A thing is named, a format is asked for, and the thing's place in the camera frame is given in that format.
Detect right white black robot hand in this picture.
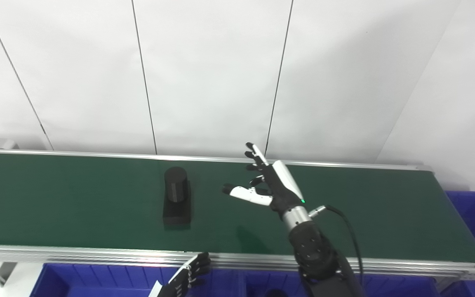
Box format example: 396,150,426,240
222,143,307,215

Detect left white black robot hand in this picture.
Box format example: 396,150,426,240
149,252,212,297

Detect blue bin with white parts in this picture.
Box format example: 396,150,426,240
29,263,246,297

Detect green conveyor belt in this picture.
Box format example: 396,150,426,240
0,153,475,264
0,148,475,282

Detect blue bin with black parts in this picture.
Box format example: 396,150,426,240
242,270,441,297

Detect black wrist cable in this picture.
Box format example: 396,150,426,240
309,205,364,286

